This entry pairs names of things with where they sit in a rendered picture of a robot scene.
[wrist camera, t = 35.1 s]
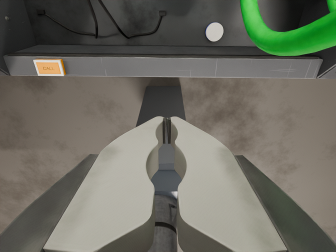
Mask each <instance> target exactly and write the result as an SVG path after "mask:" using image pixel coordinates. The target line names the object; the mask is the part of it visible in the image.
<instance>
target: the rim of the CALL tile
mask: <svg viewBox="0 0 336 252"><path fill-rule="evenodd" d="M33 62H34V65H35V68H36V71H37V74H38V76H64V75H65V74H64V70H63V66H62V63H61V60H49V59H34V60H33ZM36 62H44V63H58V64H59V68H60V72H61V74H40V73H39V70H38V67H37V64H36Z"/></svg>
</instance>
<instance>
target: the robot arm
mask: <svg viewBox="0 0 336 252"><path fill-rule="evenodd" d="M166 133H167V139H168V144H171V146H172V147H173V148H174V150H175V151H174V170H175V171H176V172H177V173H178V175H179V176H180V178H181V179H182V181H181V183H180V184H179V186H178V189H177V200H176V199H174V198H172V197H170V196H167V195H162V194H155V187H154V185H153V183H152V182H151V178H152V177H153V175H154V174H155V173H156V172H157V171H158V169H159V148H160V147H161V146H162V145H163V144H165V143H166ZM177 237H178V244H179V246H180V248H181V249H182V250H183V251H184V252H336V243H335V242H334V240H333V239H332V238H331V237H330V236H329V235H328V233H327V232H326V231H325V230H324V229H323V228H322V227H321V226H320V225H319V224H318V222H317V221H316V220H315V219H314V218H313V217H312V216H311V215H310V214H309V213H308V212H307V211H306V210H304V209H303V208H302V207H301V206H300V205H299V204H298V203H297V202H296V201H295V200H293V199H292V198H291V197H290V196H289V195H288V194H287V193H285V192H284V191H283V190H282V189H281V188H280V187H279V186H277V185H276V184H275V183H274V182H273V181H272V180H271V179H269V178H268V177H267V176H266V175H265V174H264V173H263V172H261V171H260V170H259V169H258V168H257V167H256V166H255V165H254V164H252V163H251V162H250V161H249V160H248V159H247V158H246V157H244V156H243V155H235V154H234V153H232V152H231V151H230V150H229V149H228V148H227V147H226V146H225V145H223V144H222V143H221V142H220V141H218V140H217V139H215V138H214V137H213V136H211V135H209V134H208V133H206V132H204V131H202V130H201V129H199V128H197V127H195V126H193V125H192V124H190V123H188V122H186V121H184V120H183V119H181V118H179V117H177V116H173V117H170V118H164V117H162V116H156V117H154V118H152V119H151V120H149V121H147V122H145V123H143V124H141V125H139V126H137V127H135V128H134V129H132V130H130V131H128V132H126V133H124V134H123V135H121V136H120V137H118V138H117V139H115V140H114V141H112V142H111V143H110V144H109V145H107V146H106V147H105V148H104V149H103V150H101V151H100V152H99V153H98V154H89V155H88V156H87V157H86V158H84V159H83V160H82V161H81V162H80V163H78V164H77V165H76V166H75V167H74V168H73V169H71V170H70V171H69V172H68V173H67V174H65V175H64V176H63V177H62V178H61V179H59V180H58V181H57V182H56V183H55V184H54V185H52V186H51V187H50V188H49V189H48V190H46V191H45V192H44V193H43V194H42V195H40V196H39V197H38V198H37V199H36V200H35V201H33V202H32V203H31V204H30V205H29V206H28V207H27V208H25V209H24V210H23V211H22V212H21V213H20V214H19V215H18V216H17V217H16V218H15V219H14V220H13V221H12V222H11V223H10V224H9V225H8V226H7V227H6V228H5V229H4V230H3V232H2V233H1V234H0V252H178V244H177Z"/></svg>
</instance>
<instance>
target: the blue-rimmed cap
mask: <svg viewBox="0 0 336 252"><path fill-rule="evenodd" d="M223 33H224V29H223V27H222V25H221V24H219V23H218V22H212V23H210V24H209V25H208V26H207V27H206V30H205V35H206V37H207V39H209V40H210V41H213V42H215V41H218V40H219V39H220V38H221V37H222V36H223Z"/></svg>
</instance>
